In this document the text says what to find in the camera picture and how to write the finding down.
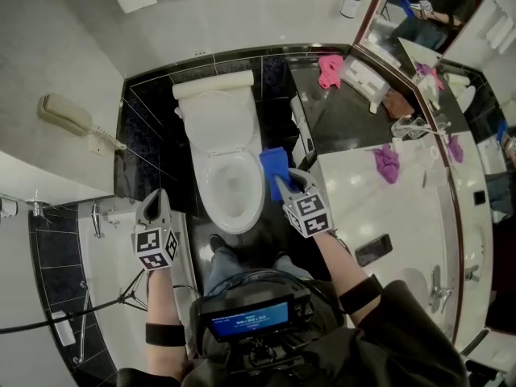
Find chrome bathtub faucet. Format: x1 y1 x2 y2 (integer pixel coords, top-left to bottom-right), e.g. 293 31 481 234
90 200 118 239

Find beige wall telephone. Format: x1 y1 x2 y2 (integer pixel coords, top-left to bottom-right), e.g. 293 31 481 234
38 94 127 152

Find chrome sink faucet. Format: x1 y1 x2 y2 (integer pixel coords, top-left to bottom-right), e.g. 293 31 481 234
427 264 453 314

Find person's black jacket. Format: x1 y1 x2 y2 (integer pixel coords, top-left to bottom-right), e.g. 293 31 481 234
116 278 471 387

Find white ceramic toilet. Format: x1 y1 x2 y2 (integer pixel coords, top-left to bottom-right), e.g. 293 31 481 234
173 81 267 235

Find black smartphone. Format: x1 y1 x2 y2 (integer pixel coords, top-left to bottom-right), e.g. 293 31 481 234
354 234 393 268

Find person's blue jeans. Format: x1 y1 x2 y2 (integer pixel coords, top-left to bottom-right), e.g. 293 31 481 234
203 248 314 298

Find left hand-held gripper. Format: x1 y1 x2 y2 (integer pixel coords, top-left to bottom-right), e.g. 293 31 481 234
131 188 181 273

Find purple cloth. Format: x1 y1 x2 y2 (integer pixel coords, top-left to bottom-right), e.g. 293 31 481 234
368 143 402 185

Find black light stand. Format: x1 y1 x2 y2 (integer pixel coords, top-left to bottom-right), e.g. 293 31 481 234
0 270 148 336

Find wood-framed wall mirror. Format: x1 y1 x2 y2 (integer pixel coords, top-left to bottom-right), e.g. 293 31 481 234
352 0 516 354

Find chrome shower valve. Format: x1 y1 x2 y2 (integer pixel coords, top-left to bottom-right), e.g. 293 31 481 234
26 191 52 219

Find clear drinking glass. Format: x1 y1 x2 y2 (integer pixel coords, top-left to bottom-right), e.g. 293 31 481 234
389 115 428 139

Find chest-mounted monitor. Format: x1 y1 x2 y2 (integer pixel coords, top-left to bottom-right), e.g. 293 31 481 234
197 290 314 366

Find chrome toilet paper holder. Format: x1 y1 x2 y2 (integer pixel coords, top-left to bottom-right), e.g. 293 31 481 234
290 97 318 169

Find marble vanity counter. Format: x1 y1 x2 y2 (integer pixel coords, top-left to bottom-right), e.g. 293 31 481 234
288 46 460 346

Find white bathtub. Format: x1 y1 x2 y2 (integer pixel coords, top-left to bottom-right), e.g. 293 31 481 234
76 199 201 378

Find wall soap dispenser bottle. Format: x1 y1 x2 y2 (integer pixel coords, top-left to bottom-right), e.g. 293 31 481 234
340 0 362 19

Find person's right forearm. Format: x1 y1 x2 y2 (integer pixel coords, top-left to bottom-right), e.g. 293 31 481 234
312 231 384 318

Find pink cloth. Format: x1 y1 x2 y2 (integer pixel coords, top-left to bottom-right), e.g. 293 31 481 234
318 54 344 89

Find white soap tray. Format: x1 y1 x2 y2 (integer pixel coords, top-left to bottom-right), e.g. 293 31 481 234
51 311 77 347

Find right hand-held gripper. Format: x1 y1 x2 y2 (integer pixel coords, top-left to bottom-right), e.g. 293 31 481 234
273 168 335 239

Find person's left forearm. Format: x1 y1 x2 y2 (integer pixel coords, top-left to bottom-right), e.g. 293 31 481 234
144 268 187 378

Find white toilet lid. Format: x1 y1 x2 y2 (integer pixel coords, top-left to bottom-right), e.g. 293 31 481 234
183 90 254 155

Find blue cleaning cloth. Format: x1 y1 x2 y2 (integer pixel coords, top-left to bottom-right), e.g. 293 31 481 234
259 147 292 202

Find chrome grab bar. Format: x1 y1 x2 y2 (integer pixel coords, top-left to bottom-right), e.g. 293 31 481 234
73 281 90 364

